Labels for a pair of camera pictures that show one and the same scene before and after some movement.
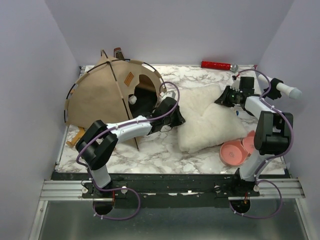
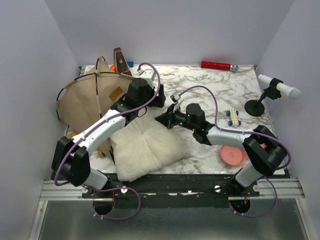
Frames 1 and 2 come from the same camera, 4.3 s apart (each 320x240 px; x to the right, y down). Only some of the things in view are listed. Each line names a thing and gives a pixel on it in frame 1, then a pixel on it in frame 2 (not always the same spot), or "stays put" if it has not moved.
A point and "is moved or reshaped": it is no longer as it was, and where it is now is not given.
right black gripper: [222, 99] to [167, 118]
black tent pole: [105, 55] to [98, 101]
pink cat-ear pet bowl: [233, 153] stays put
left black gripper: [179, 119] to [158, 101]
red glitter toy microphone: [232, 67] stays put
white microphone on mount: [277, 88] stays put
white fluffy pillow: [207, 123] to [145, 147]
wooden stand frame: [80, 133] is moved or reshaped
